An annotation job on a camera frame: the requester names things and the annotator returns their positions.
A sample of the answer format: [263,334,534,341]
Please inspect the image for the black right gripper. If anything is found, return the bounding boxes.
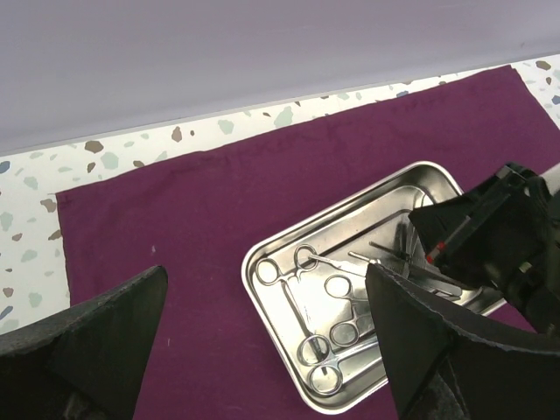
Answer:
[409,163,559,333]

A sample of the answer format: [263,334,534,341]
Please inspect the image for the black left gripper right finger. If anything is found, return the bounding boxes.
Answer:
[366,263,559,419]

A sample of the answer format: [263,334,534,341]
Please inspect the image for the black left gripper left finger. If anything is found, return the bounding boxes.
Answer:
[1,266,168,419]

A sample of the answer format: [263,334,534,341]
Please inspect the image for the stainless steel instrument tray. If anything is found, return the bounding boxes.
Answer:
[241,162,504,415]

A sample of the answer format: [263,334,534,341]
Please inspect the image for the purple surgical cloth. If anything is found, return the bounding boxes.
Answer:
[57,66,559,419]

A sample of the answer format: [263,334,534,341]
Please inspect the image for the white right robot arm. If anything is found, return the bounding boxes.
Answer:
[409,163,559,337]

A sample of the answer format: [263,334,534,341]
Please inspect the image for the steel surgical scissors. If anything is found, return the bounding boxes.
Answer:
[242,244,343,397]

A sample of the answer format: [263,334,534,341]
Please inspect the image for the steel forceps in tray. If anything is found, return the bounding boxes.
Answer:
[368,222,463,301]

